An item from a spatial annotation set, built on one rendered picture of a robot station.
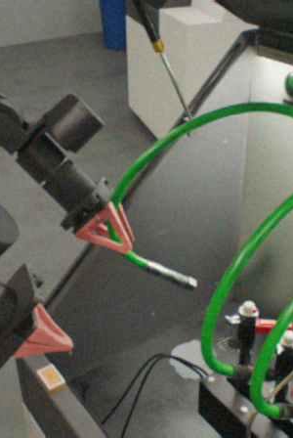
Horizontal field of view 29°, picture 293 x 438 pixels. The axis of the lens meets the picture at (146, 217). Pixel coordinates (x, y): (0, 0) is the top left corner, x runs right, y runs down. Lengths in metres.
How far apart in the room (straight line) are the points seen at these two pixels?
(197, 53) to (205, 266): 2.40
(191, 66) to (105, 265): 2.57
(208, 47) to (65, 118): 2.81
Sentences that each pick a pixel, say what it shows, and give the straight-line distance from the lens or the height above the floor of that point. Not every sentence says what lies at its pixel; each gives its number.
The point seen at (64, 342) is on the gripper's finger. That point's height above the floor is 1.25.
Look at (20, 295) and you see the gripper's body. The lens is 0.61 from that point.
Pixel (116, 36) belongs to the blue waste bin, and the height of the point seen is 0.16.
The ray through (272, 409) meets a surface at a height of 1.16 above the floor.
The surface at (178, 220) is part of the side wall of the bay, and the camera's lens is 1.14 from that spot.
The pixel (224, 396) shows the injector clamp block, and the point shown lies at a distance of 0.97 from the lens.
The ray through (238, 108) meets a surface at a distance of 0.79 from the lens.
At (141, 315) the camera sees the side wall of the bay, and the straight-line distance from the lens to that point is 1.21.
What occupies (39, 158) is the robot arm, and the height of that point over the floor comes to 1.37.
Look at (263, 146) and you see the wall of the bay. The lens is 1.16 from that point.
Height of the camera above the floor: 1.70
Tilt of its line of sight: 31 degrees down
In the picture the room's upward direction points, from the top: 1 degrees counter-clockwise
